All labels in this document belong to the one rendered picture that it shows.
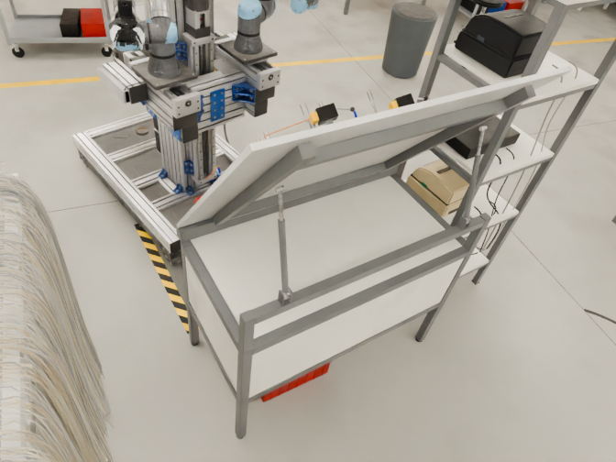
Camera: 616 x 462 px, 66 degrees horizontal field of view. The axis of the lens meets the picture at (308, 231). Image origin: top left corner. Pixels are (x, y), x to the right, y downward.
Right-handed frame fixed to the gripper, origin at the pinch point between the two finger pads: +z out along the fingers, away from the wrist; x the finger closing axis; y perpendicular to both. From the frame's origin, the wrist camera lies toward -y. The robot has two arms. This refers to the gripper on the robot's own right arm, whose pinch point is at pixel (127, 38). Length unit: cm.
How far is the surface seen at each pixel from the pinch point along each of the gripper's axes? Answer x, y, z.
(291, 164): -37, -4, 70
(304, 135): -36, -15, 73
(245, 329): -31, 58, 79
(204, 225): -27, 69, 20
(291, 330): -52, 72, 73
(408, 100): -84, -7, 41
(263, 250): -50, 73, 33
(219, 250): -32, 75, 30
